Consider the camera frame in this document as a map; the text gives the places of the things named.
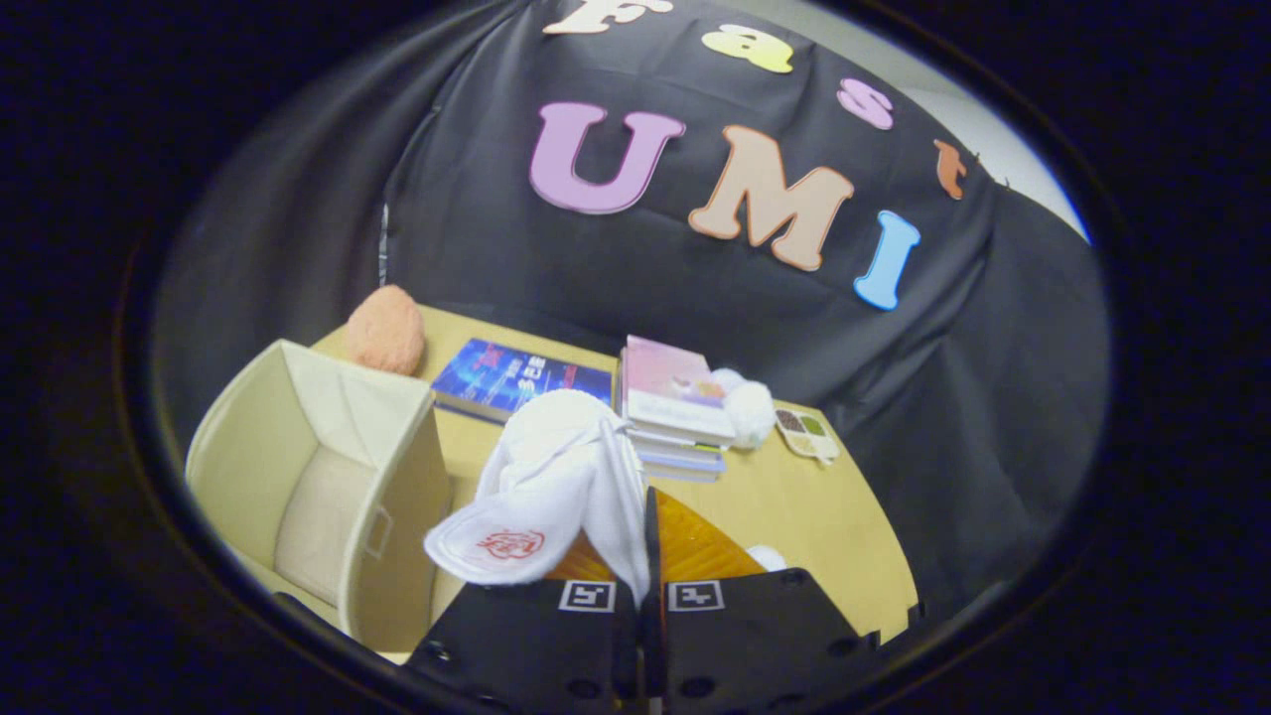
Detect small compartment palette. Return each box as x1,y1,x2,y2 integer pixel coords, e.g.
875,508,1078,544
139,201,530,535
775,407,841,466

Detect beige fabric storage box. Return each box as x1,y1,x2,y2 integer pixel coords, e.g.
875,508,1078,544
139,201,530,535
186,339,468,656

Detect white book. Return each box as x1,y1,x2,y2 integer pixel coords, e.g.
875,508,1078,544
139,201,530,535
631,427,731,473

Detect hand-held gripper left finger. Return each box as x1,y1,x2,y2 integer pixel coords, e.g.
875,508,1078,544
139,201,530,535
402,536,641,715

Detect pink cover book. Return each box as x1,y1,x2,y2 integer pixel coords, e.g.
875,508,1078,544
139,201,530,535
623,335,738,446

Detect white fluffy ball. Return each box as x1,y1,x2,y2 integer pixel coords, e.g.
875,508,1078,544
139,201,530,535
710,368,777,450

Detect orange fluffy ball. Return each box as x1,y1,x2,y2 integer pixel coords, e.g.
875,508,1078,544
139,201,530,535
345,285,427,376

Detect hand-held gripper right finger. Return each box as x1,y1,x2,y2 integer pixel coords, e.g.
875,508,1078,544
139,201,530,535
640,485,880,715

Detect blue-edged book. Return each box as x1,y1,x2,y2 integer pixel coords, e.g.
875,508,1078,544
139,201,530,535
640,452,726,484

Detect dark blue book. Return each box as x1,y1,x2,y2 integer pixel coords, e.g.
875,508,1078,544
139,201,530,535
431,338,615,426

